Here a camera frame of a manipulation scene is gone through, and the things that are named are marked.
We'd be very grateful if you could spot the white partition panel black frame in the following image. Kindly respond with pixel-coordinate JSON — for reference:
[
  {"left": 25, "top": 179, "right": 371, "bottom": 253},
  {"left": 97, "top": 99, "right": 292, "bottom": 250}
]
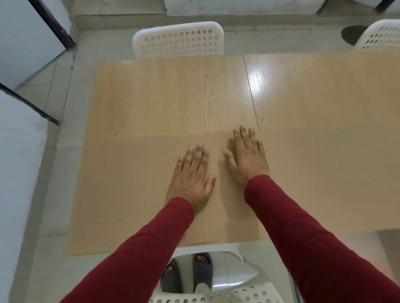
[
  {"left": 0, "top": 0, "right": 76, "bottom": 91},
  {"left": 0, "top": 83, "right": 60, "bottom": 303}
]

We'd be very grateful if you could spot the white perforated plastic chair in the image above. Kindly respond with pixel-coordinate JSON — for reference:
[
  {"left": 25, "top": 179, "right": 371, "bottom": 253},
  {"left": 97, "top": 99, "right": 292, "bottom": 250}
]
[
  {"left": 355, "top": 19, "right": 400, "bottom": 50},
  {"left": 132, "top": 21, "right": 225, "bottom": 59},
  {"left": 148, "top": 244, "right": 285, "bottom": 303}
]

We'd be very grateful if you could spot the person's left forearm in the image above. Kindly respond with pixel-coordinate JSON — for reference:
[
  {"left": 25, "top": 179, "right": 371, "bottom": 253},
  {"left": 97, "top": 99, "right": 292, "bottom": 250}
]
[{"left": 60, "top": 197, "right": 195, "bottom": 303}]

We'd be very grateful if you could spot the person's right hand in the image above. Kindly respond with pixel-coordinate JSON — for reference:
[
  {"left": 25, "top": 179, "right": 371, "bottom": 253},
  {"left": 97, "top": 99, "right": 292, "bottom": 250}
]
[{"left": 223, "top": 125, "right": 270, "bottom": 187}]

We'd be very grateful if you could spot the person's right forearm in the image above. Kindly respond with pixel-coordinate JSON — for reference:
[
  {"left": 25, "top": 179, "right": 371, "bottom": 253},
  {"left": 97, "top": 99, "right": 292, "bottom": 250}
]
[{"left": 244, "top": 175, "right": 400, "bottom": 303}]

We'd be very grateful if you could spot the person's left hand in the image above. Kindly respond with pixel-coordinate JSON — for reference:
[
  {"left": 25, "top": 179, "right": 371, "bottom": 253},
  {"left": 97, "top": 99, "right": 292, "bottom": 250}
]
[{"left": 166, "top": 144, "right": 217, "bottom": 215}]

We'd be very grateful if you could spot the grey slipper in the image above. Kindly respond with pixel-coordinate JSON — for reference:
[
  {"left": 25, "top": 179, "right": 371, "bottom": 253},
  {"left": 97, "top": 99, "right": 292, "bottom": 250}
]
[
  {"left": 192, "top": 253, "right": 214, "bottom": 293},
  {"left": 160, "top": 260, "right": 183, "bottom": 294}
]

